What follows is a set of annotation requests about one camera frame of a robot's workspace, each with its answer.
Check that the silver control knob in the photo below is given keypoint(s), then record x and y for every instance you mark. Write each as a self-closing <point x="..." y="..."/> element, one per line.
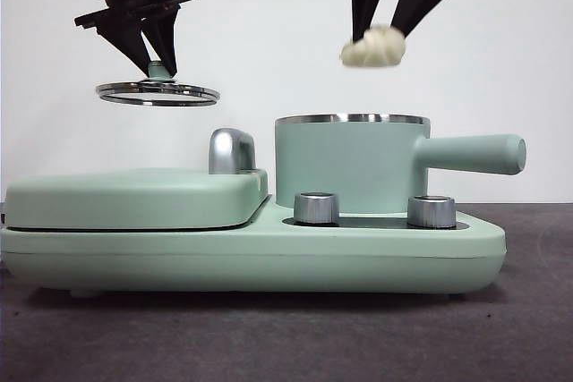
<point x="315" y="209"/>
<point x="431" y="212"/>

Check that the twisted bun with green specks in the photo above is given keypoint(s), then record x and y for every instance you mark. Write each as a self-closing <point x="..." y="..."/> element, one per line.
<point x="373" y="51"/>

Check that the glass pot lid green knob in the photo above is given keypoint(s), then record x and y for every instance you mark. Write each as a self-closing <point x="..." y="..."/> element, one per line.
<point x="157" y="70"/>

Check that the green breakfast machine base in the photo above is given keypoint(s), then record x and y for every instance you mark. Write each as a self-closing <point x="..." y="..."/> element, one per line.
<point x="268" y="261"/>

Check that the black control panel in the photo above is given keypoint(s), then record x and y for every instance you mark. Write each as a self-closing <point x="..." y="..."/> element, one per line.
<point x="371" y="223"/>

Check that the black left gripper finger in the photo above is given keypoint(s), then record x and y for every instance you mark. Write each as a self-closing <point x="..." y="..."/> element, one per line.
<point x="165" y="37"/>
<point x="125" y="39"/>

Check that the green griddle cover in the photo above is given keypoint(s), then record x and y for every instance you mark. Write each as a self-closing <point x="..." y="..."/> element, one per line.
<point x="134" y="201"/>

